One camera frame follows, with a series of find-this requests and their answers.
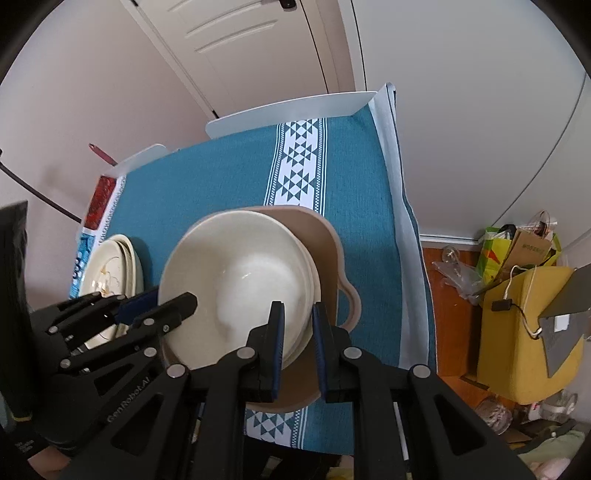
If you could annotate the plain cream bowl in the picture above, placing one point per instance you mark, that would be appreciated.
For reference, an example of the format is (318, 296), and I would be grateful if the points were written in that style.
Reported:
(231, 258)

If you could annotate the clear plastic wrapping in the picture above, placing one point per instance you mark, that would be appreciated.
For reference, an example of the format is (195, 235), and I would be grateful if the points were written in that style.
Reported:
(455, 272)

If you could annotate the pink-brown square basin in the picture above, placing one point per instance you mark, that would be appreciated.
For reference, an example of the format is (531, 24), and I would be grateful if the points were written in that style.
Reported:
(330, 258)

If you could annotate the pale green cloth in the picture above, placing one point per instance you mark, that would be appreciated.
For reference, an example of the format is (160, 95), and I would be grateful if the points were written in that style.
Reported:
(554, 447)

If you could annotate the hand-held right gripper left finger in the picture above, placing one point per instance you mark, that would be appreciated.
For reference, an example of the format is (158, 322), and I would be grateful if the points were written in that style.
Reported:
(277, 350)

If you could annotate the green shopping bag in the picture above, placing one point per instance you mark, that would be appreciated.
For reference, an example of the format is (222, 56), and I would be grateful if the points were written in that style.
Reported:
(491, 254)

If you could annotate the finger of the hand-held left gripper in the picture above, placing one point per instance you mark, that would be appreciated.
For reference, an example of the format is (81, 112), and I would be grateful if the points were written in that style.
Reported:
(175, 307)
(138, 302)

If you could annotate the large white plate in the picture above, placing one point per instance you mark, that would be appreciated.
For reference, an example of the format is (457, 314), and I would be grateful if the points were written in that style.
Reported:
(131, 258)

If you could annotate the teal patterned tablecloth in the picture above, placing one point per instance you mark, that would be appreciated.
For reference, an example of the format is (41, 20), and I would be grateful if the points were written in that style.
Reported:
(207, 175)

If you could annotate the brown paper bag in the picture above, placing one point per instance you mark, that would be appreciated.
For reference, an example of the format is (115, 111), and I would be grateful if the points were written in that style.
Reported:
(526, 249)

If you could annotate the white table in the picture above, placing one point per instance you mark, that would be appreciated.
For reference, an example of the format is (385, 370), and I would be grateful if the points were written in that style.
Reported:
(286, 110)

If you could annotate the person's left forearm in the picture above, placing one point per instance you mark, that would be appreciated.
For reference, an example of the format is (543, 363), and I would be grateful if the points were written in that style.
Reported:
(46, 464)

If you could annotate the yellow box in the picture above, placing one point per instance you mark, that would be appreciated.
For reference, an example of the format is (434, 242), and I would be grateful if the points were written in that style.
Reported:
(517, 360)

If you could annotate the grey cardboard sheet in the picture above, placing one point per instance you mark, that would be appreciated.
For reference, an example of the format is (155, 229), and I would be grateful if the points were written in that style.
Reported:
(561, 341)

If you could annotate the black adapter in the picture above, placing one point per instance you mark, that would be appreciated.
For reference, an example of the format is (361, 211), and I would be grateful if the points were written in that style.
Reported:
(500, 305)

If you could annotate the clear glass jar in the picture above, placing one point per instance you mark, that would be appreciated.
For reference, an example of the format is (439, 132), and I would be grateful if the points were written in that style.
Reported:
(494, 413)

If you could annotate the pink kitchen utensil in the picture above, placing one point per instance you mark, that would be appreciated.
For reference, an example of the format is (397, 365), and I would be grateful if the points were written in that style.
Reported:
(102, 153)

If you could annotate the white door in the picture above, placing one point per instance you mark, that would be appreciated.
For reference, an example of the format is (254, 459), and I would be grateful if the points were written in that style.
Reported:
(258, 46)

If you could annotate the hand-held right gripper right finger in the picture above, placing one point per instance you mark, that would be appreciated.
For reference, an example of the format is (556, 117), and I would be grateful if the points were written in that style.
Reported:
(319, 350)

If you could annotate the small cream floral plate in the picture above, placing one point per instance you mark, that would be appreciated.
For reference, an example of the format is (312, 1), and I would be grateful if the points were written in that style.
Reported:
(104, 267)

